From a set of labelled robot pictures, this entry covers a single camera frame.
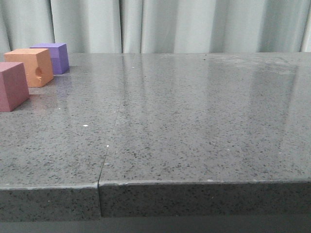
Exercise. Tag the pink foam cube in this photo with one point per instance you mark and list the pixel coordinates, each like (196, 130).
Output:
(13, 86)

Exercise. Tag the grey-green curtain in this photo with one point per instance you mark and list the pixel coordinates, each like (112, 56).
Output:
(158, 26)

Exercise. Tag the orange foam cube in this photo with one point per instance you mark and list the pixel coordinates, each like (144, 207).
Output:
(37, 63)

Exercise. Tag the purple foam cube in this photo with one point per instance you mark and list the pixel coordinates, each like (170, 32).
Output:
(59, 56)

